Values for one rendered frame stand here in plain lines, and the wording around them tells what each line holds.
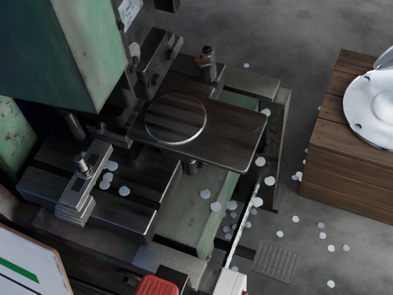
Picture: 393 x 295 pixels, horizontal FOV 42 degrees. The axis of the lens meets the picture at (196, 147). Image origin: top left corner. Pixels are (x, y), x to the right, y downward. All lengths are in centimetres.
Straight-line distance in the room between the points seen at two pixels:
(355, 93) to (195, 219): 74
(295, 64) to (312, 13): 30
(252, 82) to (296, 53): 94
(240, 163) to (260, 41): 129
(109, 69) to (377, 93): 107
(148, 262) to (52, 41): 56
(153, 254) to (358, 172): 75
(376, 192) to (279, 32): 90
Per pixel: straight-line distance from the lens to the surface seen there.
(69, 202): 101
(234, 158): 97
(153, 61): 88
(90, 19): 64
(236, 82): 124
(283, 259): 154
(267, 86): 124
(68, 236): 113
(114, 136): 103
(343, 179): 163
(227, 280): 103
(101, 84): 69
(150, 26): 91
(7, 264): 142
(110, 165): 108
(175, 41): 122
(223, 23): 228
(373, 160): 151
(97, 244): 110
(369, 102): 160
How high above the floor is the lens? 162
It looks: 59 degrees down
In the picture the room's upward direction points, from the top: 8 degrees counter-clockwise
